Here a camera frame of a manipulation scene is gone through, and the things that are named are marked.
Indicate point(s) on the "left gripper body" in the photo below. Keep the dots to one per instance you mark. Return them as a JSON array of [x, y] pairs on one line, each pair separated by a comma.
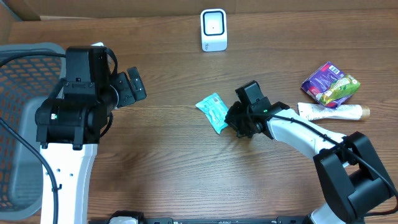
[[125, 90]]

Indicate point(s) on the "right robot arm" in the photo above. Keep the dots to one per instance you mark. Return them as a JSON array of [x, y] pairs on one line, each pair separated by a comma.
[[353, 179]]

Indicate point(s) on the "teal snack packet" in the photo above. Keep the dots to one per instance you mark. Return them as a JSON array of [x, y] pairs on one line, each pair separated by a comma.
[[215, 110]]

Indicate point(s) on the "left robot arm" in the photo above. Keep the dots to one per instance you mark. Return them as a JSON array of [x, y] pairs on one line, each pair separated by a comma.
[[70, 124]]

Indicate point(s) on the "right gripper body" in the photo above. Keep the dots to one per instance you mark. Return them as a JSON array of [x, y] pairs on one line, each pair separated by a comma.
[[237, 118]]

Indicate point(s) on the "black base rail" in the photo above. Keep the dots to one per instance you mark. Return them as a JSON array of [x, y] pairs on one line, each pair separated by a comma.
[[124, 216]]

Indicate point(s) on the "green juice pouch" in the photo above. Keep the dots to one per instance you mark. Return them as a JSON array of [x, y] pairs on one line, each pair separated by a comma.
[[343, 87]]

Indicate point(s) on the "red purple snack packet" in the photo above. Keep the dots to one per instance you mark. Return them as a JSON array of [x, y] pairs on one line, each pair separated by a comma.
[[321, 80]]

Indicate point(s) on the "white tube with gold cap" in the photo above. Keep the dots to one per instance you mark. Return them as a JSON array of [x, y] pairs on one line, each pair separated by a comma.
[[311, 112]]

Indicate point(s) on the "white barcode scanner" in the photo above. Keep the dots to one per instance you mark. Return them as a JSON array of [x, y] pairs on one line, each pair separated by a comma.
[[214, 33]]

